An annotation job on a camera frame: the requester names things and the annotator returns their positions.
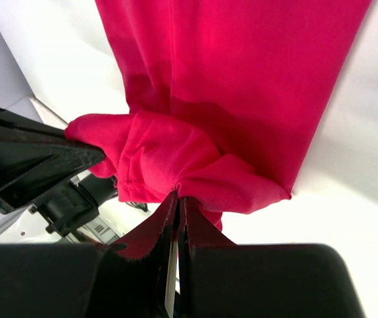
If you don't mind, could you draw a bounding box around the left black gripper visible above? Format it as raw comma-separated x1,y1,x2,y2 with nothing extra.
0,108,117,237

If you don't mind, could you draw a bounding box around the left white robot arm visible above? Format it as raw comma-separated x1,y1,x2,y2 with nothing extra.
0,108,121,244

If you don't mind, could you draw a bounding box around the magenta t-shirt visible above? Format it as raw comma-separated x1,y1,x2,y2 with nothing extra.
64,0,374,233

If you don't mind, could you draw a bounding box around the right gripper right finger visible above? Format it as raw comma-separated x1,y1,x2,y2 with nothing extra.
179,198,364,317

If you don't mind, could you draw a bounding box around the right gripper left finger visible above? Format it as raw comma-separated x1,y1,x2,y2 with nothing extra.
0,192,178,317

